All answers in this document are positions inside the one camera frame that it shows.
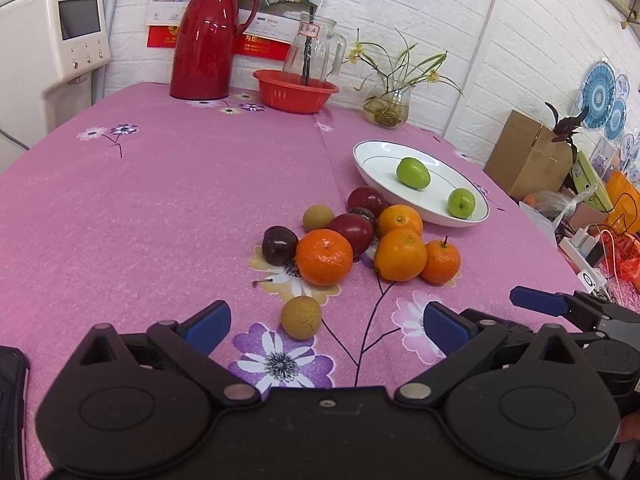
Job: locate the textured orange tangerine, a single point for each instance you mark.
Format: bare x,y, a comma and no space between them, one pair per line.
323,257

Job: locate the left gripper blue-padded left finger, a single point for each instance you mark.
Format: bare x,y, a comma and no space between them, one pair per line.
189,344

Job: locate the smooth orange front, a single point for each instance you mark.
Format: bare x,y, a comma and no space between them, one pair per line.
401,256

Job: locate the white ceramic plate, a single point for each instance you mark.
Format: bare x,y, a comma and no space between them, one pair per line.
376,161

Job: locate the small green apple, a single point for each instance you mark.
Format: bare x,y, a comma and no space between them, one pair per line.
461,203

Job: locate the tan longan fruit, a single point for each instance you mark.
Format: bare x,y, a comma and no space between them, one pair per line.
301,317
317,217

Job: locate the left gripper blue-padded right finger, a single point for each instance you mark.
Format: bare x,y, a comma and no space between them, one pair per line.
469,349

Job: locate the blue decorative wall plates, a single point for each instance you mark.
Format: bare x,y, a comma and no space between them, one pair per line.
604,94

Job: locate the smooth orange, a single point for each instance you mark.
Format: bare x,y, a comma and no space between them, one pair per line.
399,217
401,256

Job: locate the brown cardboard box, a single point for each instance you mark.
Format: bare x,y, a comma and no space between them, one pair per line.
526,160

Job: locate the pink floral tablecloth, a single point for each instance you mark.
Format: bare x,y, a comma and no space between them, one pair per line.
146,208

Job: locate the dark purple plum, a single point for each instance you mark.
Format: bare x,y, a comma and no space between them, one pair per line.
279,245
364,213

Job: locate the white water dispenser machine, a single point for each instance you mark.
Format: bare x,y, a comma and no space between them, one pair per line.
49,52

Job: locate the red thermos jug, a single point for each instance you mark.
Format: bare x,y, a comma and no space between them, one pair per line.
204,50

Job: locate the clear plastic bag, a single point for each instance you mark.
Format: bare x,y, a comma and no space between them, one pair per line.
549,210

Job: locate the glass vase with plant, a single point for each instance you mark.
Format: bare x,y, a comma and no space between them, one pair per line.
387,104

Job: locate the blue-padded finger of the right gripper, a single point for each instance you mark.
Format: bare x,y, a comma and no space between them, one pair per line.
539,301

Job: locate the orange shopping bag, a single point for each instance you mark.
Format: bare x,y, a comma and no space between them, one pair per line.
624,218

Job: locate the red plastic basket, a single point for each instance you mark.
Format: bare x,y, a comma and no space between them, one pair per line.
292,96

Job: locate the orange mandarin with stem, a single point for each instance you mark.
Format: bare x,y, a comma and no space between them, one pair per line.
443,262

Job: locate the clear glass pitcher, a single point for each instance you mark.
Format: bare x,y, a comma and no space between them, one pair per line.
316,53

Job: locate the green box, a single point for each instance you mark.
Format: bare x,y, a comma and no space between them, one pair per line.
587,181

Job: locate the dark purple potted plant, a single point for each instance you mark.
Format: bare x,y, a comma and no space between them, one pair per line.
565,128

